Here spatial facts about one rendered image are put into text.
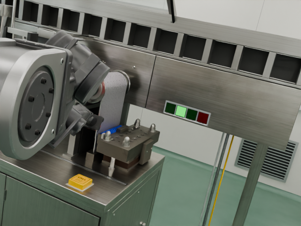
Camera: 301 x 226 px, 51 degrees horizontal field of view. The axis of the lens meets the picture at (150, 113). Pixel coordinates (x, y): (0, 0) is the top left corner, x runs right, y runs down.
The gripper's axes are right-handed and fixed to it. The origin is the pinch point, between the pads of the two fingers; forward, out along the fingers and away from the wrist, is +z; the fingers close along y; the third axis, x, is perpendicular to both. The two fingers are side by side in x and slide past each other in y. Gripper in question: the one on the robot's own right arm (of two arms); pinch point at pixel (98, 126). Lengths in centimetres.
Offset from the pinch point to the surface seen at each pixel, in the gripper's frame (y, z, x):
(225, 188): 52, 248, 21
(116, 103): 0.2, 7.0, 15.6
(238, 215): 72, 62, -13
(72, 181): 8.6, -17.3, -27.3
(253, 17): 27, 184, 208
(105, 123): 0.2, 4.8, 3.7
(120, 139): 10.9, 4.7, -1.8
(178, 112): 28.8, 20.7, 24.4
